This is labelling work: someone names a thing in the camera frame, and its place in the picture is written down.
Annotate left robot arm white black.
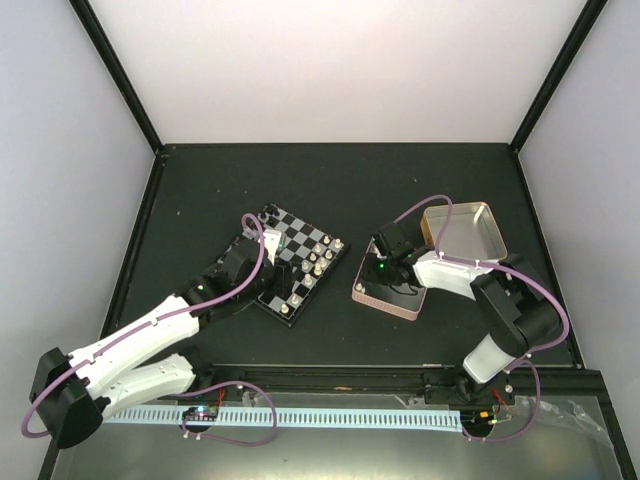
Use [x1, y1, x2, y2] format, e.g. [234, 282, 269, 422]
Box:
[21, 230, 280, 449]

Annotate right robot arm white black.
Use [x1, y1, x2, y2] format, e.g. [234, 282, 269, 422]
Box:
[354, 223, 570, 403]

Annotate small circuit board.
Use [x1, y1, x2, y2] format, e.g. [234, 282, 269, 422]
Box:
[182, 405, 218, 422]

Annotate pink tin box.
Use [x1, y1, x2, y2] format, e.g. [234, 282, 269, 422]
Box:
[352, 240, 427, 321]

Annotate black white chessboard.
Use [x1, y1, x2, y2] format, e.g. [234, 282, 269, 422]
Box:
[214, 201, 349, 328]

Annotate yellow tin lid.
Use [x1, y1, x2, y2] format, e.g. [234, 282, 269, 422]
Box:
[420, 202, 508, 261]

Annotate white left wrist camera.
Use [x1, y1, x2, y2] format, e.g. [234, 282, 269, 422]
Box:
[264, 229, 283, 264]

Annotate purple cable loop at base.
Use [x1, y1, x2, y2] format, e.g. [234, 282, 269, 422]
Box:
[180, 380, 279, 445]

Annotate black mounting rail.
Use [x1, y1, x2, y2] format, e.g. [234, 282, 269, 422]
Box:
[190, 365, 467, 394]

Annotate light blue slotted cable duct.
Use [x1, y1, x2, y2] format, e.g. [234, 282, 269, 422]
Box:
[108, 405, 462, 433]

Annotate black left frame post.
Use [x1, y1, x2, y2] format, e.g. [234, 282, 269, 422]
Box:
[69, 0, 163, 153]

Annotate black frame post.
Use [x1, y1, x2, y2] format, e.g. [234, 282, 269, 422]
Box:
[509, 0, 608, 154]
[69, 0, 163, 153]

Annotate black right frame post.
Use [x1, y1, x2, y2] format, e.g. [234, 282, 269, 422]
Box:
[509, 0, 608, 154]

